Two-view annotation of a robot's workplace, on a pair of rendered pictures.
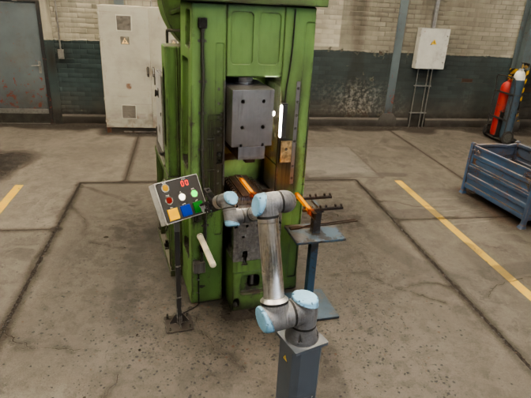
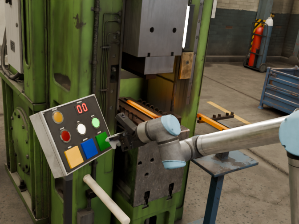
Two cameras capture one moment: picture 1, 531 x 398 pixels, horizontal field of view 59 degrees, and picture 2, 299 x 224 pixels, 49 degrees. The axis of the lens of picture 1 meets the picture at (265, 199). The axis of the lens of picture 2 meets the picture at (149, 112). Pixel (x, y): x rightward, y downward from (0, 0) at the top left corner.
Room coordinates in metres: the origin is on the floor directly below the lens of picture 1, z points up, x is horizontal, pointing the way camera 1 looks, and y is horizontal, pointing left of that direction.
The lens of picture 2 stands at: (1.55, 0.67, 1.69)
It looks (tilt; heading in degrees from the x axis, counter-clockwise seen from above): 20 degrees down; 343
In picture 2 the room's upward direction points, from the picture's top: 6 degrees clockwise
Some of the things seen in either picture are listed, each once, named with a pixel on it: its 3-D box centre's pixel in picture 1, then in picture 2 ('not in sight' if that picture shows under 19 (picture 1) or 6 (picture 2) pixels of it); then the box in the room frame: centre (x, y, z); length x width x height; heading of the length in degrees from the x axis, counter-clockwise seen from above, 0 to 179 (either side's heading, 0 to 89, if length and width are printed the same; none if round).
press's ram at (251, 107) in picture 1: (250, 111); (148, 14); (3.45, 0.15, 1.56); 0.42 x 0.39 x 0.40; 20
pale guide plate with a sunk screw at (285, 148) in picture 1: (285, 151); (186, 65); (3.47, -0.13, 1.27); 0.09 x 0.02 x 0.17; 110
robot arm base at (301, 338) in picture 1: (302, 328); not in sight; (2.16, -0.25, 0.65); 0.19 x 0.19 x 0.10
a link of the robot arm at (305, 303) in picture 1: (303, 309); not in sight; (2.16, -0.24, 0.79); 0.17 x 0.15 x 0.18; 117
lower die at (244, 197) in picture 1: (241, 189); (134, 113); (3.43, 0.19, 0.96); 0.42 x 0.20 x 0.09; 20
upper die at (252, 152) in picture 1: (242, 144); (138, 57); (3.43, 0.19, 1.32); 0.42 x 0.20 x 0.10; 20
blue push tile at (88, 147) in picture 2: (186, 210); (88, 148); (2.88, 0.53, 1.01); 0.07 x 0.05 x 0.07; 135
